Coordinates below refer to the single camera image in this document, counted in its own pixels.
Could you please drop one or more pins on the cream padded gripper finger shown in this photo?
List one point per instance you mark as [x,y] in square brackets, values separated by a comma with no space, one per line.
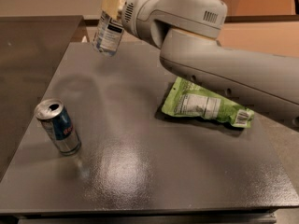
[113,8]

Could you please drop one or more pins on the clear blue plastic bottle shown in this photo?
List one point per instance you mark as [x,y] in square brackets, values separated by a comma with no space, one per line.
[108,35]

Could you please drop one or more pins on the blue silver energy drink can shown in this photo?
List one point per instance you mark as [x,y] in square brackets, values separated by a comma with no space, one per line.
[53,116]

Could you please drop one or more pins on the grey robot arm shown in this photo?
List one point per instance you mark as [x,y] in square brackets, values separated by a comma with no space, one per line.
[186,32]

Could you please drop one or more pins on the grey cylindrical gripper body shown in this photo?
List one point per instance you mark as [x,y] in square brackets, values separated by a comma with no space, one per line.
[130,12]

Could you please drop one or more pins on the green snack pouch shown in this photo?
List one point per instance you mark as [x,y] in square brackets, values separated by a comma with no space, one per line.
[187,99]

